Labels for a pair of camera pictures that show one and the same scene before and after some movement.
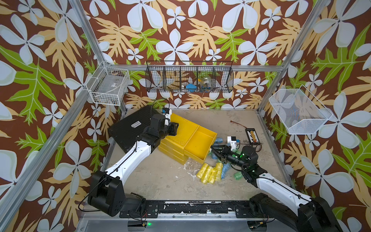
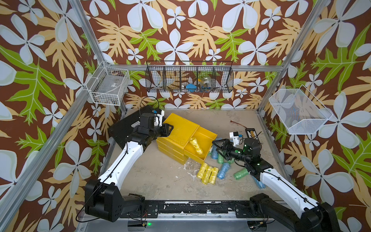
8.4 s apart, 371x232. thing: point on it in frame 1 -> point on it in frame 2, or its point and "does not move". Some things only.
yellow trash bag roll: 203,170 does not move
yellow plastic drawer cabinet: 191,140 does not move
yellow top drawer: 199,145 does not move
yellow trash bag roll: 219,168 -> 198,150
